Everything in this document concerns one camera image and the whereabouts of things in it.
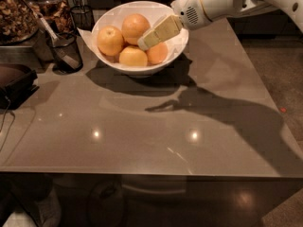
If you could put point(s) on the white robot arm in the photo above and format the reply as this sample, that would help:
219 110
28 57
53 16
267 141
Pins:
218 9

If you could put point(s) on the black mesh cup rear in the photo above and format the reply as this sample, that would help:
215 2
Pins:
83 17

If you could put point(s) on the rear glass snack jar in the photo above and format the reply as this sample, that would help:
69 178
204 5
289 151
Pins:
56 12

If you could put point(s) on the black device on left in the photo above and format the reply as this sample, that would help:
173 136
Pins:
16 85

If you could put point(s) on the white paper liner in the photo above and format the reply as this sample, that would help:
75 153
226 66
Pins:
84 37

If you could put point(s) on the black mesh cup front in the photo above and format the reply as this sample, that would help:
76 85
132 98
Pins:
61 66

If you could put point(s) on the large glass snack jar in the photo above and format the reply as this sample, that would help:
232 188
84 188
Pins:
17 22

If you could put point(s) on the black mesh cup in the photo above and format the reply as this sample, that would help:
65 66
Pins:
61 66
83 17

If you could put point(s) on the orange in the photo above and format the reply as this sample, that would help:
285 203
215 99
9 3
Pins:
133 56
157 54
133 27
110 41

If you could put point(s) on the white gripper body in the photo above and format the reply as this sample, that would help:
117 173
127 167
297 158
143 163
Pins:
188 8

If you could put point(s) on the white ceramic bowl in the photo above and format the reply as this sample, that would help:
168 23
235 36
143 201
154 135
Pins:
151 10

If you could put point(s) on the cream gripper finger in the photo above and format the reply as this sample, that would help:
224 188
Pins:
164 29

